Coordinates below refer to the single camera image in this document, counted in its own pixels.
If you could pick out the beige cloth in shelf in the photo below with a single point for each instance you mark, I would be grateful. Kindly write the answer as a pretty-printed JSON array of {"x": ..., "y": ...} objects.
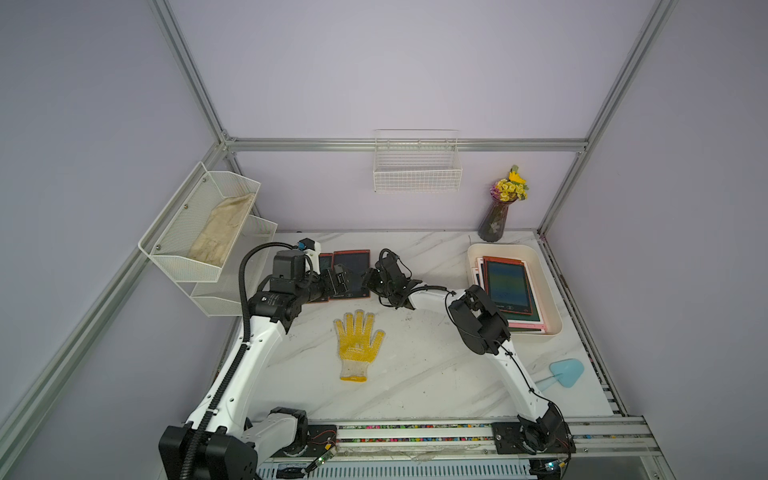
[{"x": 213, "y": 244}]

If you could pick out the red writing tablet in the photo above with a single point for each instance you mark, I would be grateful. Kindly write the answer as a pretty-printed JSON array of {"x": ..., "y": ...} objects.
[
  {"x": 356, "y": 263},
  {"x": 320, "y": 286},
  {"x": 507, "y": 284}
]

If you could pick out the yellow knit glove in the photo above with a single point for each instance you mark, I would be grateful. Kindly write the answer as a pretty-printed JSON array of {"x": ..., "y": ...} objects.
[{"x": 358, "y": 344}]

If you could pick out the light blue plastic scoop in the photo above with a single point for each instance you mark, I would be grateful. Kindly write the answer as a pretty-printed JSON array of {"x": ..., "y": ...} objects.
[{"x": 565, "y": 372}]

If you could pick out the yellow flower bouquet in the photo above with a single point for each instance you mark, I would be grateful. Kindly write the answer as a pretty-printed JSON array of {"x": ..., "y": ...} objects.
[{"x": 513, "y": 187}]

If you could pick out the cream plastic storage box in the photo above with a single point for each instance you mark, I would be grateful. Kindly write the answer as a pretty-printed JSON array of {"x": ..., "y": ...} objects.
[{"x": 546, "y": 295}]

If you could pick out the white mesh wall shelf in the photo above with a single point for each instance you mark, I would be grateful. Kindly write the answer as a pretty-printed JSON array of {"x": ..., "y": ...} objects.
[{"x": 214, "y": 290}]

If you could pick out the pink writing tablet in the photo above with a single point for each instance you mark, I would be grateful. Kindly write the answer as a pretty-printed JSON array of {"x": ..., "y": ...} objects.
[{"x": 516, "y": 322}]

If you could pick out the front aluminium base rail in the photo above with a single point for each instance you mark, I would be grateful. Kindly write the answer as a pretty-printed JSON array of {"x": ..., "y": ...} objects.
[{"x": 582, "y": 448}]

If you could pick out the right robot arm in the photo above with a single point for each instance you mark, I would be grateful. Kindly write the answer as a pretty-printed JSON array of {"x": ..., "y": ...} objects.
[{"x": 485, "y": 332}]

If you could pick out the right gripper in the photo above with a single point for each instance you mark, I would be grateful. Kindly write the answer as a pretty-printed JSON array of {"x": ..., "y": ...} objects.
[{"x": 370, "y": 278}]

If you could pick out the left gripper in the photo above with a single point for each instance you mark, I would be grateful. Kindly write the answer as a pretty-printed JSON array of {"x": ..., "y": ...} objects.
[{"x": 342, "y": 284}]

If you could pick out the white wire wall basket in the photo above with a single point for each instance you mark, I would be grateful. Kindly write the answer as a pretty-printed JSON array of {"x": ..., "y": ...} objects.
[{"x": 416, "y": 161}]

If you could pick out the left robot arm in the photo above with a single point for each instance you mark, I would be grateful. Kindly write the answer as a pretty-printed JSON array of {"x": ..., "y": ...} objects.
[{"x": 219, "y": 440}]

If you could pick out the dark glass vase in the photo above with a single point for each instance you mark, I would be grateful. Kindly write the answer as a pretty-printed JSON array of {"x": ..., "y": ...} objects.
[{"x": 493, "y": 225}]

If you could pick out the aluminium frame rails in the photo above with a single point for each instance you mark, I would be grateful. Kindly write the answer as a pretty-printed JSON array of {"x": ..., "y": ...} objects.
[{"x": 28, "y": 417}]

